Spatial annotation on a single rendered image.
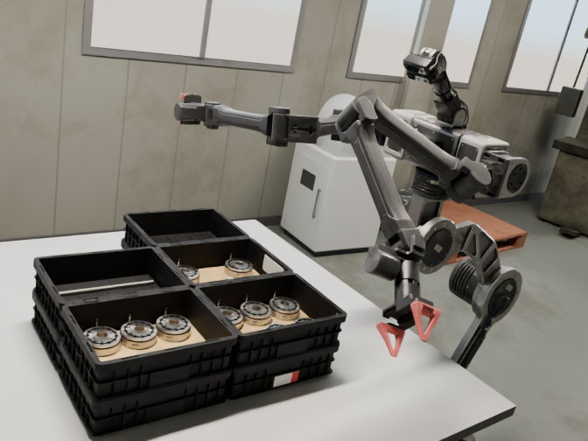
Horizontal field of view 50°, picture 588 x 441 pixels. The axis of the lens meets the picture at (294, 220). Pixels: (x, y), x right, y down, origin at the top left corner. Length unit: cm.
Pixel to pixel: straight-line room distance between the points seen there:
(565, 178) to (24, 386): 597
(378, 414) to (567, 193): 531
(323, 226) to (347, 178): 39
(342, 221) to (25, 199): 216
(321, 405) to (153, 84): 276
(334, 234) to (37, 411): 319
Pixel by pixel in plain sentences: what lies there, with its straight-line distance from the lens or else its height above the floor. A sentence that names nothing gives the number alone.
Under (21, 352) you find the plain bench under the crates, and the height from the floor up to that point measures 70.
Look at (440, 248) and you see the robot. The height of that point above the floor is 113.
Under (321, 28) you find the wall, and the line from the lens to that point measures 486.
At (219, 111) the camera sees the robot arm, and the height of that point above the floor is 143.
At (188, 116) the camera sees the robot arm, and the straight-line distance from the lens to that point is 211.
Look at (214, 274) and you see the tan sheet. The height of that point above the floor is 83.
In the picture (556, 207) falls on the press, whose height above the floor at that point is 19.
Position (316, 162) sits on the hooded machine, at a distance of 455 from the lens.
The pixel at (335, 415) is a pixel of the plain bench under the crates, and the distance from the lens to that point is 194.
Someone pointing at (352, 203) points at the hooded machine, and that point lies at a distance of 463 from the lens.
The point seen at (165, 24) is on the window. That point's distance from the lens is 416.
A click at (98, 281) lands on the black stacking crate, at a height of 83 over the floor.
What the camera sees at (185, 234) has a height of 83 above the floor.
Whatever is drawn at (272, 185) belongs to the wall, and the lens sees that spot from 497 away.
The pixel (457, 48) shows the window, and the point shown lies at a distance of 598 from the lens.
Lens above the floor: 185
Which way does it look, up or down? 20 degrees down
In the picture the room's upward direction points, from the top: 11 degrees clockwise
